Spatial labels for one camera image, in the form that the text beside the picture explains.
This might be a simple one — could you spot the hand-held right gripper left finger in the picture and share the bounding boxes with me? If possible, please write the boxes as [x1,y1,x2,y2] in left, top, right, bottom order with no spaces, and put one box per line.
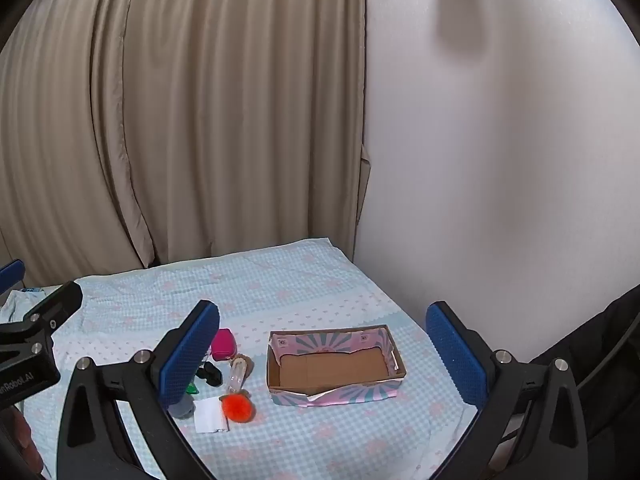
[56,300,221,480]

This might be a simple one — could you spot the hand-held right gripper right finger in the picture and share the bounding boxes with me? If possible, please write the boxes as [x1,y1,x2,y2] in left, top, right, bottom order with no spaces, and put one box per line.
[426,301,589,480]

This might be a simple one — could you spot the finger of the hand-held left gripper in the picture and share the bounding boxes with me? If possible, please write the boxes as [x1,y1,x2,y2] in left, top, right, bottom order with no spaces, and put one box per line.
[0,281,84,358]
[0,259,25,292]

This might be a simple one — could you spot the dark red box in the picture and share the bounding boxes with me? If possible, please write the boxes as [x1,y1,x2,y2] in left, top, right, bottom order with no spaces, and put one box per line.
[211,328,237,362]

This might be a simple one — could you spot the grey cloth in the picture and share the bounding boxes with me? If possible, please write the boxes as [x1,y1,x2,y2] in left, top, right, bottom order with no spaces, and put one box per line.
[167,395,198,420]

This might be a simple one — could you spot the patterned cardboard box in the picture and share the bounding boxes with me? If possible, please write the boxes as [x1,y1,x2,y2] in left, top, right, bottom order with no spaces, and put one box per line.
[266,325,407,407]

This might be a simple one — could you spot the black soft object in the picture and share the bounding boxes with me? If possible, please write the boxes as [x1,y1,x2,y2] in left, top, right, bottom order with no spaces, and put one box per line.
[195,360,223,387]

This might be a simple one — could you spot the person's left hand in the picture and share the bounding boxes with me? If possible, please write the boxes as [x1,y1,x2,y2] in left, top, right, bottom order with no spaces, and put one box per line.
[0,404,32,466]

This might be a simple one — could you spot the pale folded cloth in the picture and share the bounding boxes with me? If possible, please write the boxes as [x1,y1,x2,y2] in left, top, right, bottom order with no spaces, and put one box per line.
[0,287,48,323]

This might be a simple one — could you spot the clear plastic tube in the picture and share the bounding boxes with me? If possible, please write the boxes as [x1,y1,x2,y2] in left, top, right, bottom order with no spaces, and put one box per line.
[227,360,246,396]

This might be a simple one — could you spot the white folded cloth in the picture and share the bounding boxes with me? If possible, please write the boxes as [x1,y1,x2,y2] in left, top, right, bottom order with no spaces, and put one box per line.
[194,396,230,433]

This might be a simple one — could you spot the orange pompom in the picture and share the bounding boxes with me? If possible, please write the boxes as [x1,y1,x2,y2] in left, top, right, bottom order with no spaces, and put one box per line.
[221,393,256,423]

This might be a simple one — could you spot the beige curtain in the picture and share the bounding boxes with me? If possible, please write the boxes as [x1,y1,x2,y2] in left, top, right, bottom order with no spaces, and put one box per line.
[0,0,373,288]

